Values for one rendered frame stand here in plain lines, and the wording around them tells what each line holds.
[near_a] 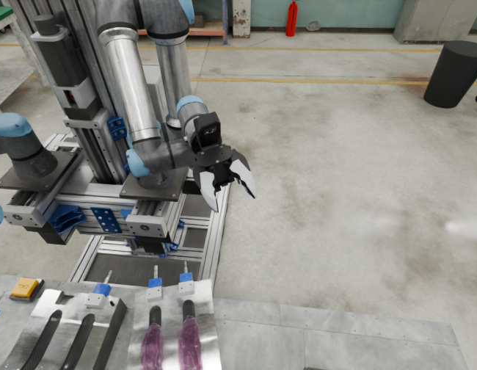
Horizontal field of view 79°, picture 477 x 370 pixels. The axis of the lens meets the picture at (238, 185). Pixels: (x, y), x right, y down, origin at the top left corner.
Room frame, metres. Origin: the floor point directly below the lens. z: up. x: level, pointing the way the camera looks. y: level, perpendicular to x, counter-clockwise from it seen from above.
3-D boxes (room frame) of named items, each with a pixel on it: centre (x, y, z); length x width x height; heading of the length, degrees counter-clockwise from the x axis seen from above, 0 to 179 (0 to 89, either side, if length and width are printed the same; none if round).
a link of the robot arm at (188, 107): (0.61, 0.11, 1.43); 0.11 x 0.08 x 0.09; 20
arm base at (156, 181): (0.82, 0.32, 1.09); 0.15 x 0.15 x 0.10
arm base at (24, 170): (0.86, 0.82, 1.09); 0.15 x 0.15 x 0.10
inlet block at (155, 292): (0.46, 0.29, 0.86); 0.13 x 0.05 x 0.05; 11
